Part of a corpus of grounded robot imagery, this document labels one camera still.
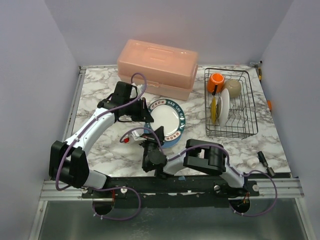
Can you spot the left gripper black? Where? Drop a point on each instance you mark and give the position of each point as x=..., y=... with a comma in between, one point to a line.
x=143, y=110

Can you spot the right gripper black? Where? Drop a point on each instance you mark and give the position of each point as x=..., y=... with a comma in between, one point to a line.
x=152, y=140

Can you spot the light blue plate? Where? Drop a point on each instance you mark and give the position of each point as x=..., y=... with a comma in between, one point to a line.
x=172, y=142

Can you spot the teal Shi Hao Wei plate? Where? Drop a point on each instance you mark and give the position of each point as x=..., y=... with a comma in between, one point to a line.
x=169, y=115

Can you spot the small yellow patterned plate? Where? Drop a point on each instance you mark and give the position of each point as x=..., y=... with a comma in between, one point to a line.
x=213, y=114

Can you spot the orange mug black handle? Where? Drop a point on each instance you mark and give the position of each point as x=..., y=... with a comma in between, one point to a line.
x=215, y=83

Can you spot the white floral bowl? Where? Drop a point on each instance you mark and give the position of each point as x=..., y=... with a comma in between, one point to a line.
x=234, y=88

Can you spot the large teal rimmed plate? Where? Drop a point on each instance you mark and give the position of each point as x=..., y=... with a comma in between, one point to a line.
x=223, y=107

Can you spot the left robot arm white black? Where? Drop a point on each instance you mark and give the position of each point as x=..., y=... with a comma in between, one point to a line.
x=68, y=159

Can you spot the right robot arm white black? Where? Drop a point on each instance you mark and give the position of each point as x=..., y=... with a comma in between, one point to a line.
x=203, y=156

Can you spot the pink translucent storage box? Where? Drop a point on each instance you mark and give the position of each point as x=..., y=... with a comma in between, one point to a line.
x=170, y=71

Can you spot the white cylinder at edge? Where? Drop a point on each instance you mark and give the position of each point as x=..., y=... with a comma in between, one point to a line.
x=252, y=162

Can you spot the black bolt at edge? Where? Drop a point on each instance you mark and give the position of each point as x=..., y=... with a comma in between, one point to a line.
x=263, y=161

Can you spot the orange object at right edge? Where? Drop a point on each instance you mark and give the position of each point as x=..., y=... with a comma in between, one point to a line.
x=269, y=105

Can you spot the yellow black tool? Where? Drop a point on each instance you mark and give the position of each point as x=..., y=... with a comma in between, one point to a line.
x=259, y=70

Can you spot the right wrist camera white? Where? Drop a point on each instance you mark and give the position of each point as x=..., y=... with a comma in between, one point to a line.
x=132, y=137

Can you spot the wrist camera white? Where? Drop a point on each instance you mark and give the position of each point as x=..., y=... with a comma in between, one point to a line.
x=132, y=137
x=139, y=89

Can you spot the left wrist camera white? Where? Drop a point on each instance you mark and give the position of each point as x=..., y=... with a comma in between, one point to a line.
x=139, y=89

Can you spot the black front mounting rail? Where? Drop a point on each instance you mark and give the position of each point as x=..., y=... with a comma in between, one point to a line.
x=191, y=191

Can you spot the black wire dish rack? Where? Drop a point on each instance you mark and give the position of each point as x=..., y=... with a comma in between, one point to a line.
x=242, y=117

